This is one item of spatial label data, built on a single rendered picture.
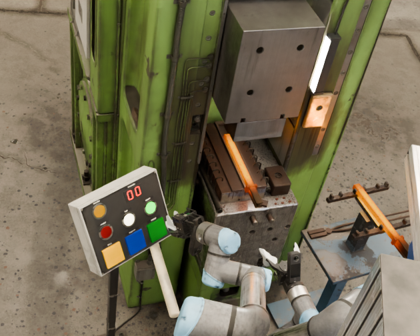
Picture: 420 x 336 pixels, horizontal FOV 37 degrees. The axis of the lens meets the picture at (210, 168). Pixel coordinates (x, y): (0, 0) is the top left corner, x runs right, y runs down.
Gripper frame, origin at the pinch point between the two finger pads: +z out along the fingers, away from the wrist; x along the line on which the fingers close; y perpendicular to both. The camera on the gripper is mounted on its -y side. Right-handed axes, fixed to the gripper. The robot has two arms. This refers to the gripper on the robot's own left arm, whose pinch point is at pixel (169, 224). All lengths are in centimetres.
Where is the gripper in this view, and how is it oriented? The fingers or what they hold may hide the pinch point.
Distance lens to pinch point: 228.5
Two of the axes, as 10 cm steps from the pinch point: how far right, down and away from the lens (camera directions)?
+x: -7.3, 4.0, -5.5
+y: -2.1, -9.0, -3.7
